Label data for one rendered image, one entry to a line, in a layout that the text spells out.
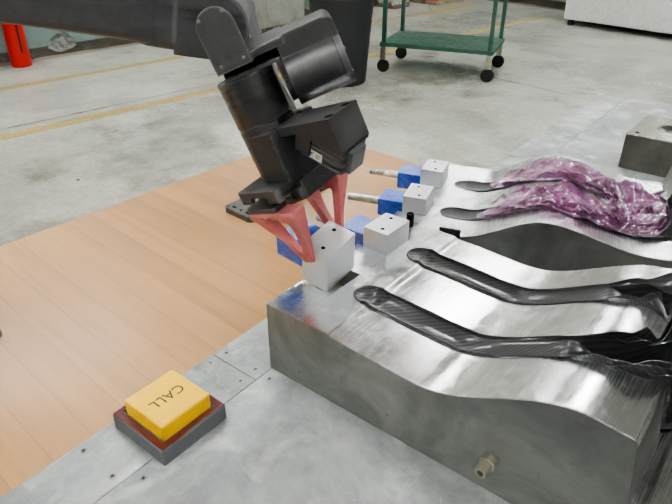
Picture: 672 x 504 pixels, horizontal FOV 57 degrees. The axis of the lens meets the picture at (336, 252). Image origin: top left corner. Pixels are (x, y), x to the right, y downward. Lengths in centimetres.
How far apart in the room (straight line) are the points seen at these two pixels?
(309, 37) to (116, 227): 57
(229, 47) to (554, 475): 46
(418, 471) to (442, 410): 7
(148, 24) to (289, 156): 17
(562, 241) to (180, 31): 54
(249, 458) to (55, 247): 54
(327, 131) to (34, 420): 43
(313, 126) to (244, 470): 33
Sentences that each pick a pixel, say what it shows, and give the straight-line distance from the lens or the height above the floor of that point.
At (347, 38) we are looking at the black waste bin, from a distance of 467.
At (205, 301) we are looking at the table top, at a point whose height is 80.
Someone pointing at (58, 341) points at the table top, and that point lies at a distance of 83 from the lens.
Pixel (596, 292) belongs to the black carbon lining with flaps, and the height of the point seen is 91.
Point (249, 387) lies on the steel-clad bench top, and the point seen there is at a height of 80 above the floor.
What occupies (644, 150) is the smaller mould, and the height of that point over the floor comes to 84.
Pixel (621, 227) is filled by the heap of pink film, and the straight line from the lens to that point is 91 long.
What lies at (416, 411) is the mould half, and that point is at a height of 85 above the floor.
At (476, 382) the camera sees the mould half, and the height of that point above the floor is 90.
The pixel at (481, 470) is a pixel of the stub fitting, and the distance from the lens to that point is 57.
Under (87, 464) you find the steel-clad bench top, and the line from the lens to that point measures 66.
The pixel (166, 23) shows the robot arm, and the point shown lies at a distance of 59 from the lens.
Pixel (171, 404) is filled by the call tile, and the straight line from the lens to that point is 64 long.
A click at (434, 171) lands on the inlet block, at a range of 101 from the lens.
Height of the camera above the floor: 127
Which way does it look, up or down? 30 degrees down
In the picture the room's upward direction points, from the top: straight up
